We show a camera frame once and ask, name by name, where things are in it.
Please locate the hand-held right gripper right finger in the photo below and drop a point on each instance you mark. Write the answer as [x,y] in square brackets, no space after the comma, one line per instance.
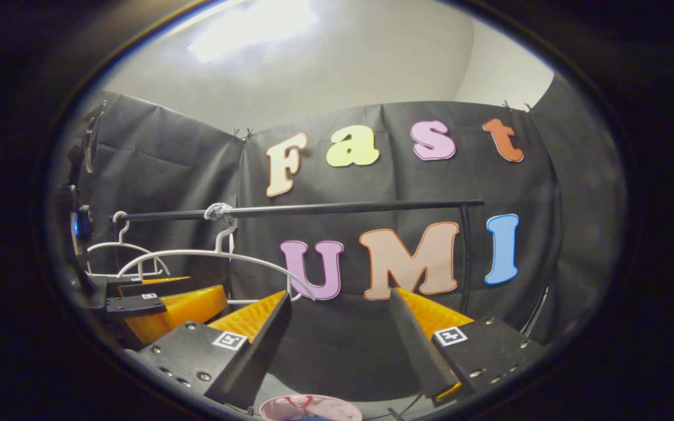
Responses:
[419,345]

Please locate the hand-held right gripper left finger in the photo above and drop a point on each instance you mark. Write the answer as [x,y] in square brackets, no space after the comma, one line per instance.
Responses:
[252,362]

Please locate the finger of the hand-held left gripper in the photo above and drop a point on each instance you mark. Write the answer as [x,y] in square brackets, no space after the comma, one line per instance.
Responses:
[150,285]
[179,313]

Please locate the pink laundry hamper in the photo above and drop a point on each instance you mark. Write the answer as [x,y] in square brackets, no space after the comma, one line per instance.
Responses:
[337,409]

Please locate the white clothes hanger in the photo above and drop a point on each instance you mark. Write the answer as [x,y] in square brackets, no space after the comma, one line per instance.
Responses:
[220,211]
[120,244]

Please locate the black clothes rail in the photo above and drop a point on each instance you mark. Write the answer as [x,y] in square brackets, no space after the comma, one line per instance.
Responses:
[372,206]

